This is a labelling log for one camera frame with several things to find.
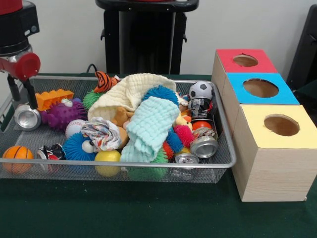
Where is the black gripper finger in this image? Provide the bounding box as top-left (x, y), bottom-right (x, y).
top-left (6, 73), bottom-right (21, 103)
top-left (24, 78), bottom-right (39, 110)

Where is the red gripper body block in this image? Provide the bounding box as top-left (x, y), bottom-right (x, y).
top-left (0, 52), bottom-right (42, 83)

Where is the cream waffle cloth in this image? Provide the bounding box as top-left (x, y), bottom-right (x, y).
top-left (88, 73), bottom-right (186, 122)

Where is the light blue waffle cloth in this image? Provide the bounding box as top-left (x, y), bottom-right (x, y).
top-left (120, 97), bottom-right (180, 163)

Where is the shallow clear mesh bin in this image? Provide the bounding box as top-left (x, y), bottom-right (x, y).
top-left (0, 74), bottom-right (237, 184)

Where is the orange plastic toy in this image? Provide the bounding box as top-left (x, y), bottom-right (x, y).
top-left (35, 89), bottom-right (75, 111)

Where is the purple spiky ball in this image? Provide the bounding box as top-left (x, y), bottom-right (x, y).
top-left (41, 98), bottom-right (88, 131)

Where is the orange basketball toy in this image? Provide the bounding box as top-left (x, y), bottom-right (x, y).
top-left (2, 145), bottom-right (34, 174)

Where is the blue spiky ball with eyes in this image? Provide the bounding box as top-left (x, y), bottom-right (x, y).
top-left (63, 131), bottom-right (100, 162)

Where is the orange striped tiger toy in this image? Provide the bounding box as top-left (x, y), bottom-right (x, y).
top-left (94, 71), bottom-right (120, 94)

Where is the yellow ball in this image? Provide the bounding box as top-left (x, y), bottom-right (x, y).
top-left (95, 149), bottom-right (122, 178)

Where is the dark green table cloth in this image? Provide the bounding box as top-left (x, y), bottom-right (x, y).
top-left (0, 73), bottom-right (317, 238)

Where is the black and white soccer ball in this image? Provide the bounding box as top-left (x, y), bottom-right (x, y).
top-left (189, 81), bottom-right (214, 100)

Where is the crushed silver soda can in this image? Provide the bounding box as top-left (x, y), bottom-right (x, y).
top-left (190, 135), bottom-right (218, 159)

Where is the black flat panel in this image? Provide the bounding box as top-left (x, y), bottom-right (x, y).
top-left (286, 4), bottom-right (317, 92)

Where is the green cloth side table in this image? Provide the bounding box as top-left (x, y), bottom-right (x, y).
top-left (300, 79), bottom-right (317, 111)

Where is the black pedestal stand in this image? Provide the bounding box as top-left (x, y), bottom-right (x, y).
top-left (96, 0), bottom-right (200, 75)

